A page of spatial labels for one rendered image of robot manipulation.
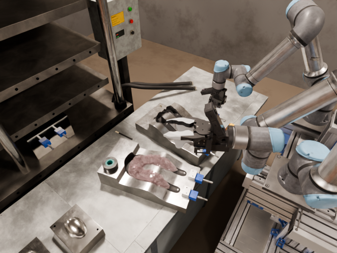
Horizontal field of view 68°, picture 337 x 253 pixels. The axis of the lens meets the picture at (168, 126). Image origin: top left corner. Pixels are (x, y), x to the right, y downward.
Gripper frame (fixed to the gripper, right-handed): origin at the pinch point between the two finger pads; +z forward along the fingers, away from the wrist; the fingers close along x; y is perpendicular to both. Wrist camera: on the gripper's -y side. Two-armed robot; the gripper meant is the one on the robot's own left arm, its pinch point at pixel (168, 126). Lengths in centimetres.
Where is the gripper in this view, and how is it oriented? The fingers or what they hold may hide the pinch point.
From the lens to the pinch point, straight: 78.6
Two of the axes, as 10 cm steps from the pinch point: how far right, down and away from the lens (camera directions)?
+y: -0.1, 7.9, 6.2
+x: 1.1, -6.1, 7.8
